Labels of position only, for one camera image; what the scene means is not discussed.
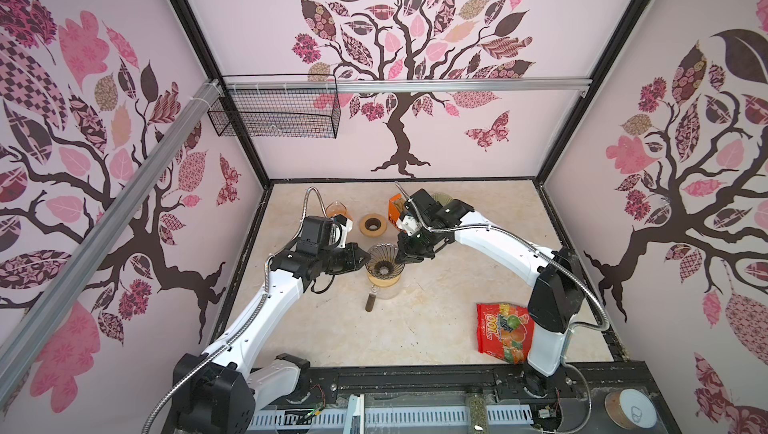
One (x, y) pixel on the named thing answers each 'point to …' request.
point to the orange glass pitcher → (336, 208)
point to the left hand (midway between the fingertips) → (368, 262)
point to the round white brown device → (631, 409)
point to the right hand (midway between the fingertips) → (395, 257)
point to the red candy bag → (503, 330)
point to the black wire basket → (277, 114)
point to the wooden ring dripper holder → (384, 282)
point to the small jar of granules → (477, 414)
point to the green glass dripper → (443, 198)
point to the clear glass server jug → (382, 292)
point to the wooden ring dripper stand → (373, 225)
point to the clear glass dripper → (382, 263)
